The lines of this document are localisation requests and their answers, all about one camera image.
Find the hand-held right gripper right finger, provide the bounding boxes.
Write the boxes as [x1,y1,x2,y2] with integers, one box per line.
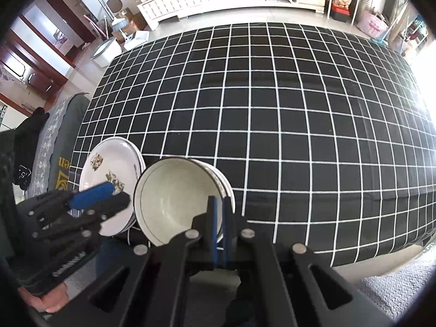
[220,198,400,327]

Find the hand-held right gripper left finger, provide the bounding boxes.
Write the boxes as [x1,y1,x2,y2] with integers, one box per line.
[44,196,219,327]

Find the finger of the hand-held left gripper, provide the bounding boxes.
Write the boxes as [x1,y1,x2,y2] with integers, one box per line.
[32,192,132,242]
[20,182,115,224]

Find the white plate with green flowers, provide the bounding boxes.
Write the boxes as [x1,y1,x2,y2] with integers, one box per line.
[79,137,142,237]

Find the plain white bowl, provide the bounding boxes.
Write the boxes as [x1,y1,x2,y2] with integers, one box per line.
[184,158,231,212]

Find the white plate with pink flowers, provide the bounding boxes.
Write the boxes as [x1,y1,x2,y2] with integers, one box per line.
[116,140,146,232]

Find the dark-rimmed white bowl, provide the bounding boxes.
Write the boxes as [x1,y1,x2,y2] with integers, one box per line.
[134,158,225,247]

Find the person's left hand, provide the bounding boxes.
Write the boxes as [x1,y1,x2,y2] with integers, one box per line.
[19,281,70,314]

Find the grey chair cover gold crown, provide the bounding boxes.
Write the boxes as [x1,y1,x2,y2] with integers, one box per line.
[32,93,91,198]

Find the black jacket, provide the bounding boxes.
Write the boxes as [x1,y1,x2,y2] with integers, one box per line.
[0,107,50,191]

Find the black checkered tablecloth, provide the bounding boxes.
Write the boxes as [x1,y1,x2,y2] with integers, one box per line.
[70,22,436,268]

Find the brown wooden doorway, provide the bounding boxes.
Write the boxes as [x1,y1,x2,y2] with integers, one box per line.
[0,0,98,113]

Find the white plastic tub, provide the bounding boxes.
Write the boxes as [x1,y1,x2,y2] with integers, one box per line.
[90,37,122,69]

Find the white dustpan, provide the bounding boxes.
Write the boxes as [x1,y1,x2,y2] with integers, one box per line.
[123,31,150,51]

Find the grey textured cushion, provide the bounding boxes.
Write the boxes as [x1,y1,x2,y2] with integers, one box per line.
[354,245,436,321]

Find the red box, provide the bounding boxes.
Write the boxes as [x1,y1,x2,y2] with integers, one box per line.
[330,5,351,23]

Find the pink bag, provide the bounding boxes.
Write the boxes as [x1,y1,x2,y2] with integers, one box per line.
[358,10,390,38]

